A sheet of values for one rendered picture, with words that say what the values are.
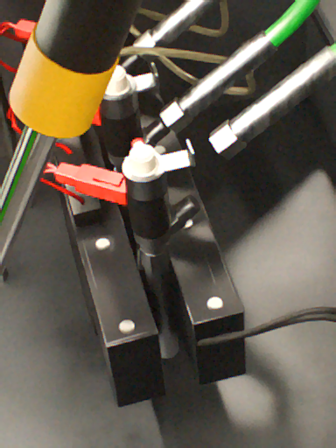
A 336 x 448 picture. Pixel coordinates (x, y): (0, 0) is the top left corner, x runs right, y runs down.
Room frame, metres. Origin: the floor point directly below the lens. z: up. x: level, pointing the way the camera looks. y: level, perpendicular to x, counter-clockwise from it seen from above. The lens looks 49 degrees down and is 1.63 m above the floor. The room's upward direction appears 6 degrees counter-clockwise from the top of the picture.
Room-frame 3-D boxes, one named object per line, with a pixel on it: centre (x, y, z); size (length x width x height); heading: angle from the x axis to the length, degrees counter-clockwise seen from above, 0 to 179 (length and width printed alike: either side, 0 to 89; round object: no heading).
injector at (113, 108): (0.59, 0.01, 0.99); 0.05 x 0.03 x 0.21; 100
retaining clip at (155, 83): (0.59, 0.01, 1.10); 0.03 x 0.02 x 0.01; 100
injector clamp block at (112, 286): (0.63, 0.03, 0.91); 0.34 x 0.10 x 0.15; 10
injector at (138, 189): (0.51, 0.00, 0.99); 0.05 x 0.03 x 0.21; 100
